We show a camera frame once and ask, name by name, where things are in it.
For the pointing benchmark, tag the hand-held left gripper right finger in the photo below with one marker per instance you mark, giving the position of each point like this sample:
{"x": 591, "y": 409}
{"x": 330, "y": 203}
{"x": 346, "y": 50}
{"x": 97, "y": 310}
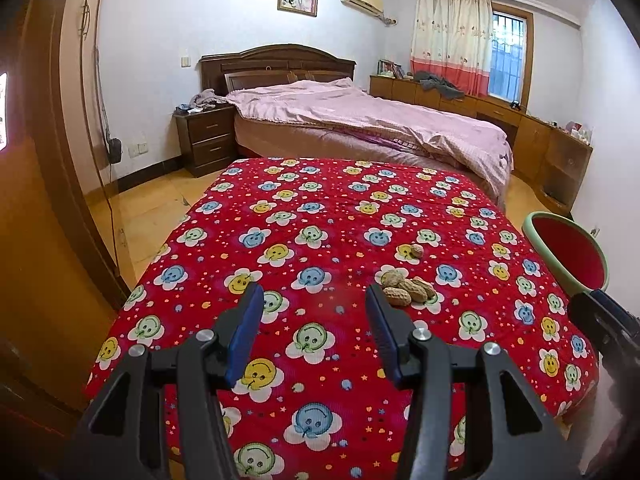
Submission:
{"x": 382, "y": 330}

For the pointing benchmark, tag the cream and red curtain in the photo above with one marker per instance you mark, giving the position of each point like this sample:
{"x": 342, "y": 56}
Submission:
{"x": 450, "y": 40}

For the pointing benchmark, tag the small white bottles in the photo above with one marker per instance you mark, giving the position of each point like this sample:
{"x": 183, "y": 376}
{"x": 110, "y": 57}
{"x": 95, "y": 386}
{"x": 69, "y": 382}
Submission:
{"x": 580, "y": 131}

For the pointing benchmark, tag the dark grey clothes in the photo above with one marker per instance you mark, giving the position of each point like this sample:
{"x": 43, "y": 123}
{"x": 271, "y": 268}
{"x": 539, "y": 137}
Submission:
{"x": 437, "y": 84}

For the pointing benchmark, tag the row of books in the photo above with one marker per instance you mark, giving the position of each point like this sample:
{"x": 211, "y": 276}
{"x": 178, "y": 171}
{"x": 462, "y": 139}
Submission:
{"x": 391, "y": 69}

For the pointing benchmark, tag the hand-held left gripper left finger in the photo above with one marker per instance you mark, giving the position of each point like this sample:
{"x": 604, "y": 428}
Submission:
{"x": 245, "y": 335}

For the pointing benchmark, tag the long light wooden cabinet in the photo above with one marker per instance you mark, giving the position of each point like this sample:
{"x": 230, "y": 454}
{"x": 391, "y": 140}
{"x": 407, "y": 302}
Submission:
{"x": 537, "y": 142}

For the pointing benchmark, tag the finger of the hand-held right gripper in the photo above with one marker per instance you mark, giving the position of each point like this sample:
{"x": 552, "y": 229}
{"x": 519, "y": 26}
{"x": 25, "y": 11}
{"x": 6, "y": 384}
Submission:
{"x": 605, "y": 310}

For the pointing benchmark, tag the wooden framed window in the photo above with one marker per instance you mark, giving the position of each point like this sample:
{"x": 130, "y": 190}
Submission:
{"x": 507, "y": 60}

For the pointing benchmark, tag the green-rimmed red bin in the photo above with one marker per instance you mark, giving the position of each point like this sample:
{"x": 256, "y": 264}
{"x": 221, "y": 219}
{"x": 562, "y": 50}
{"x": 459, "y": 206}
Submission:
{"x": 570, "y": 250}

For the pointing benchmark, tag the pile of clothes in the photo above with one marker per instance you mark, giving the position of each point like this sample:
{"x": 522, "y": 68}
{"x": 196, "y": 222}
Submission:
{"x": 202, "y": 99}

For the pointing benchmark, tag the black wall adapter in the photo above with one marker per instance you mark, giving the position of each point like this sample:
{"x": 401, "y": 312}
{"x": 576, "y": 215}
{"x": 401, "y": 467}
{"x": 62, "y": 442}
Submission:
{"x": 115, "y": 149}

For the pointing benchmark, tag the light wooden wardrobe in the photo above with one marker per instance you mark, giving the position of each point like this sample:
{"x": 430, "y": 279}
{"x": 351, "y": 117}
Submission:
{"x": 45, "y": 210}

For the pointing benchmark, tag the dark wooden nightstand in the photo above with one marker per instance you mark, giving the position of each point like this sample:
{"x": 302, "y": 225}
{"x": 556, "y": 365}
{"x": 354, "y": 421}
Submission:
{"x": 207, "y": 140}

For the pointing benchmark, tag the red smiley flower blanket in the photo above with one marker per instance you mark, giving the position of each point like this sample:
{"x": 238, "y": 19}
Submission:
{"x": 340, "y": 220}

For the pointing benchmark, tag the air conditioner pipe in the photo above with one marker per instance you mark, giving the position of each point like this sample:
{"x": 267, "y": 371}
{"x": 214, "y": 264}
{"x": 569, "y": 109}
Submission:
{"x": 390, "y": 20}

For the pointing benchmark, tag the bed with pink cover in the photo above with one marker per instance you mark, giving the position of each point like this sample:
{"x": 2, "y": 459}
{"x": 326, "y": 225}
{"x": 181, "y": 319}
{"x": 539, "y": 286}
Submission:
{"x": 375, "y": 112}

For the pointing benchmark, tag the dark wooden headboard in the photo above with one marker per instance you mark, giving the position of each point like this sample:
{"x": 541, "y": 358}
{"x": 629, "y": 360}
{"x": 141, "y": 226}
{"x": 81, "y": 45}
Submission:
{"x": 275, "y": 60}

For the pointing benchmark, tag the single peanut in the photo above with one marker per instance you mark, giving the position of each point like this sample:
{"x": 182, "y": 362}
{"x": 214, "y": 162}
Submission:
{"x": 416, "y": 251}

